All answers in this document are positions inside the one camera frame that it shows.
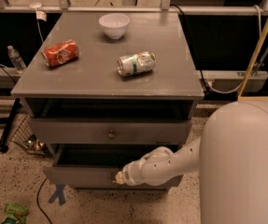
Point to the yellow foam padded gripper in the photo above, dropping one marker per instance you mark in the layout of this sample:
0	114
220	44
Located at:
126	175

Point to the grey drawer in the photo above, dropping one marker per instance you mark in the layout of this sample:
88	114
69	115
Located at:
81	131
95	166

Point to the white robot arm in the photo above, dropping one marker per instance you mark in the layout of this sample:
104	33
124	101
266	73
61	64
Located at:
232	160

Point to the grey drawer cabinet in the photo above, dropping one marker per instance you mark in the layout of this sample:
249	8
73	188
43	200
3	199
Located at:
91	88

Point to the blue tape cross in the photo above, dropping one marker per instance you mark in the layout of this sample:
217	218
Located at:
58	195

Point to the green snack bag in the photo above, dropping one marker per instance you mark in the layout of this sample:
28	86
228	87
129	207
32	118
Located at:
15	214

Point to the crushed green white soda can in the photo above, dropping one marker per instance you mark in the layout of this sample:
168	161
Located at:
138	63

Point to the black stand leg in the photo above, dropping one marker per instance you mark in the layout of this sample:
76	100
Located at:
8	121

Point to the crushed red soda can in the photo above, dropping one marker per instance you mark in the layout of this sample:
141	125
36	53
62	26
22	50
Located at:
60	53

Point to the white ceramic bowl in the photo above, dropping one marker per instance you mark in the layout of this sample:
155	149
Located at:
114	25

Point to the clear plastic water bottle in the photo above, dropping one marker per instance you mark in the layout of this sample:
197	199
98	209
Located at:
16	59

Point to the wire mesh basket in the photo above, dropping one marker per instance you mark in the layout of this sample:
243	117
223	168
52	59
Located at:
26	139

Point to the yellow wooden ladder frame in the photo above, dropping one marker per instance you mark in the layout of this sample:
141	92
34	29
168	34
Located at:
240	94

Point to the white lamp with cord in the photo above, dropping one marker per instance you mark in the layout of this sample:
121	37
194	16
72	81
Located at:
40	15

